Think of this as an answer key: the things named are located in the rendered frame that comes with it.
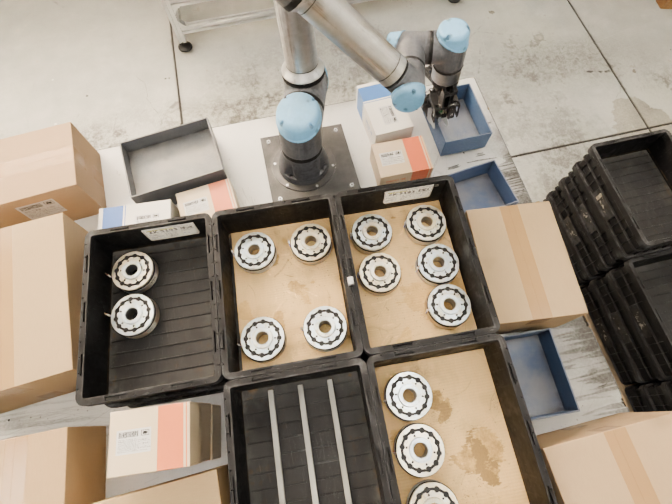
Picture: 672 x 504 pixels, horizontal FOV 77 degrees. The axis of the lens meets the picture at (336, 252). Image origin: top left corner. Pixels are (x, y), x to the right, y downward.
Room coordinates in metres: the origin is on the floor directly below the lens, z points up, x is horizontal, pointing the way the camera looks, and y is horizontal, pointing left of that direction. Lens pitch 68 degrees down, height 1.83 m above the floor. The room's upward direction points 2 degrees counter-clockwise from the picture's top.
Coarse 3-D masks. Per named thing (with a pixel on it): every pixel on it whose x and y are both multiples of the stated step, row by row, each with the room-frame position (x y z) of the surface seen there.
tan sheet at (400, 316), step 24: (360, 216) 0.50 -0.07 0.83; (384, 216) 0.50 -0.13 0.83; (408, 240) 0.43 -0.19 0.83; (408, 264) 0.36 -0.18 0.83; (360, 288) 0.30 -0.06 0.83; (408, 288) 0.30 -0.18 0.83; (432, 288) 0.30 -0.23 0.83; (384, 312) 0.24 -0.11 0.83; (408, 312) 0.24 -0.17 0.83; (384, 336) 0.18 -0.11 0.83; (408, 336) 0.18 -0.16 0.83; (432, 336) 0.18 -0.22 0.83
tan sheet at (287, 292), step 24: (288, 264) 0.37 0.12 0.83; (336, 264) 0.37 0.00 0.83; (240, 288) 0.31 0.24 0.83; (264, 288) 0.31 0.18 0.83; (288, 288) 0.31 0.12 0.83; (312, 288) 0.31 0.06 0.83; (336, 288) 0.31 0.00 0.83; (240, 312) 0.25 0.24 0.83; (264, 312) 0.25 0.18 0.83; (288, 312) 0.25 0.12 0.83; (240, 336) 0.20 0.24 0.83; (264, 336) 0.19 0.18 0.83; (288, 336) 0.19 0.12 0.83; (288, 360) 0.14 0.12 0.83
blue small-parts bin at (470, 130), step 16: (464, 96) 0.98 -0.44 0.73; (464, 112) 0.92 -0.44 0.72; (480, 112) 0.87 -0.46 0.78; (432, 128) 0.85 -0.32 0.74; (448, 128) 0.86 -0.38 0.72; (464, 128) 0.86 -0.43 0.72; (480, 128) 0.84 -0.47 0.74; (448, 144) 0.76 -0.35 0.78; (464, 144) 0.77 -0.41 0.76; (480, 144) 0.78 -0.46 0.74
